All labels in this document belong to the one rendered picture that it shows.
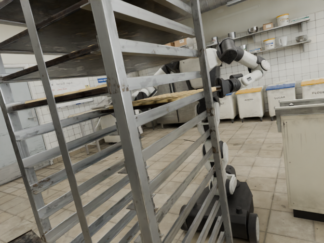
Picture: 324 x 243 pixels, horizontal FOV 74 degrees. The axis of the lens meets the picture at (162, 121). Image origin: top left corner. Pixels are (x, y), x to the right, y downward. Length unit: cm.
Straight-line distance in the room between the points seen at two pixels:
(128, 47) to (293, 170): 163
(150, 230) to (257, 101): 492
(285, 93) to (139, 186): 488
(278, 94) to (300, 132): 346
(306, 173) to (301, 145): 21
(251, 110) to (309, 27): 207
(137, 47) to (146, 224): 43
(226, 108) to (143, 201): 507
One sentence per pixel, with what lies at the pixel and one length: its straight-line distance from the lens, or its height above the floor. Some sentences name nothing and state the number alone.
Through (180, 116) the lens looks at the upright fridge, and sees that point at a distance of 570.
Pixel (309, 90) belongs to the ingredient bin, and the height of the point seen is 59.
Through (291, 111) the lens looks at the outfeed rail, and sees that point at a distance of 181.
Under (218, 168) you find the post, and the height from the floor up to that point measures 78.
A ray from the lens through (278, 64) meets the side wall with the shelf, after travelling 587.
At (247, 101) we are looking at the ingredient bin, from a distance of 536.
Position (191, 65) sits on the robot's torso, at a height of 131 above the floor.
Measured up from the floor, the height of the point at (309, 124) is 77.
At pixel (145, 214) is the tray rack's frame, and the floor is 94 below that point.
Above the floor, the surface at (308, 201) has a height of 18.
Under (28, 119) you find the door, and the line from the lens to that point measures 501.
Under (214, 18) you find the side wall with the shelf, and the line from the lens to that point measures 627.
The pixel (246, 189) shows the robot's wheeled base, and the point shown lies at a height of 17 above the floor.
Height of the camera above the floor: 122
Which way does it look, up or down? 9 degrees down
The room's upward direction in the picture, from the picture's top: 10 degrees counter-clockwise
